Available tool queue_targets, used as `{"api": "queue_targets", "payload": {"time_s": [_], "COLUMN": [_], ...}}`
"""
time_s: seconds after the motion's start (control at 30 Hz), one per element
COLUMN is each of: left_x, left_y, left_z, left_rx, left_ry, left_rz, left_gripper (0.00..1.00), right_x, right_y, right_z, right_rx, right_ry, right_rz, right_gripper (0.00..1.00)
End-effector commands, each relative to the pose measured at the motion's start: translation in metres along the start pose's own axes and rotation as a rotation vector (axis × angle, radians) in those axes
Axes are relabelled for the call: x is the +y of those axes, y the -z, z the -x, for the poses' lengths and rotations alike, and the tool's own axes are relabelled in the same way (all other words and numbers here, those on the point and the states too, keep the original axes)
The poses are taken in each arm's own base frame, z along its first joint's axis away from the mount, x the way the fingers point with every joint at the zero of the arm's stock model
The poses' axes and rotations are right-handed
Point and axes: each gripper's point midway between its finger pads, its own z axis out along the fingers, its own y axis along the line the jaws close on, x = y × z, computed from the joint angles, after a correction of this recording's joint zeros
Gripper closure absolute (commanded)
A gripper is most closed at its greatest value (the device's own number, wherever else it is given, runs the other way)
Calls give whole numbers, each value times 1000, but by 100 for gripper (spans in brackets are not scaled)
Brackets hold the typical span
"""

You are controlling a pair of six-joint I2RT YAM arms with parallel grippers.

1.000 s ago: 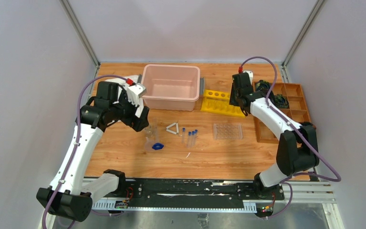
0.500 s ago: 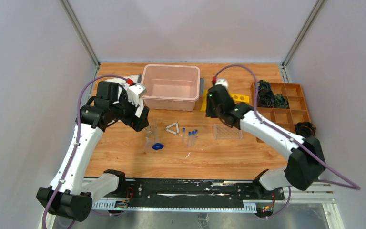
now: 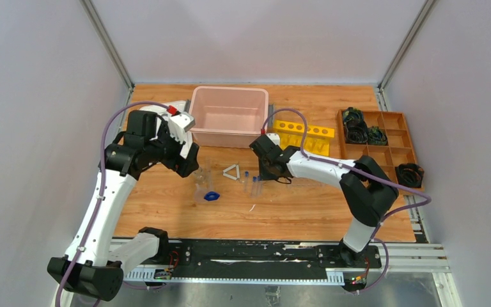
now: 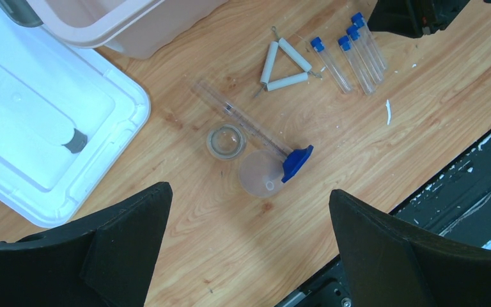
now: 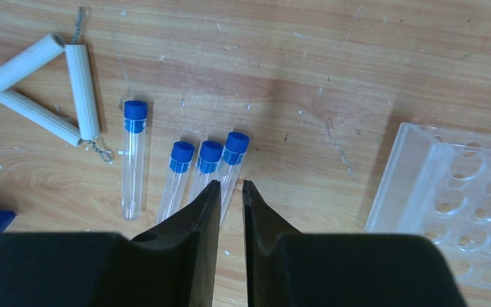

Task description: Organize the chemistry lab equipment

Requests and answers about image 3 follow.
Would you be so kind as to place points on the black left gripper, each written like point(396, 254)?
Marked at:
point(187, 162)

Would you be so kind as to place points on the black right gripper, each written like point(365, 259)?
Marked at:
point(264, 175)

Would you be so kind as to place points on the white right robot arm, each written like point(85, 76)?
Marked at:
point(366, 189)

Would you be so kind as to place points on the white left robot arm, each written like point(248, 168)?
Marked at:
point(89, 267)

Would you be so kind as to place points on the small clear glass beaker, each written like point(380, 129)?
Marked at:
point(199, 176)

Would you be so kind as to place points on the blue capped vial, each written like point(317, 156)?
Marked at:
point(246, 180)
point(259, 187)
point(254, 186)

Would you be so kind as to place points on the yellow test tube rack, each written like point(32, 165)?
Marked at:
point(318, 139)

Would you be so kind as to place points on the white clay pipe triangle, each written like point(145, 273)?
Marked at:
point(232, 172)

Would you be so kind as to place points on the pink plastic bin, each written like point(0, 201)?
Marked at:
point(228, 116)

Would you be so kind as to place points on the dark rolled tie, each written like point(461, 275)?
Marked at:
point(356, 132)

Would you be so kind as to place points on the blue floral rolled tie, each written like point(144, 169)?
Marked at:
point(352, 114)

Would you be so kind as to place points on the green floral rolled tie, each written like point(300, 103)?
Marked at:
point(376, 136)

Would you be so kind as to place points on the wooden compartment organizer tray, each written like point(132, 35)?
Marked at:
point(398, 151)

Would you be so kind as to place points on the black rolled belt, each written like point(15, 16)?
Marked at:
point(410, 175)

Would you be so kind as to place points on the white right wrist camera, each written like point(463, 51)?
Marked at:
point(272, 136)

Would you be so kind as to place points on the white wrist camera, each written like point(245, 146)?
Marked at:
point(179, 123)
point(272, 136)

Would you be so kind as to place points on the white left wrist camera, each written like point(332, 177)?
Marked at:
point(179, 123)

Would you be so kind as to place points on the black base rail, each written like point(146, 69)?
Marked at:
point(258, 262)

